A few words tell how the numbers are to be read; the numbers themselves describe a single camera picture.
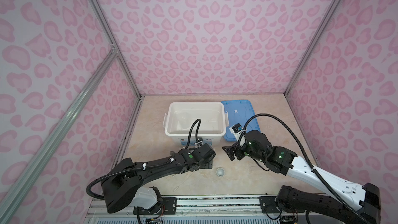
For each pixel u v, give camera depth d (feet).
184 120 3.29
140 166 1.48
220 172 2.70
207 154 2.10
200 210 2.37
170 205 2.40
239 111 3.63
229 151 2.09
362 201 1.29
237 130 2.06
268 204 2.41
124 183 1.36
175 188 2.57
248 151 2.00
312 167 1.52
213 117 3.30
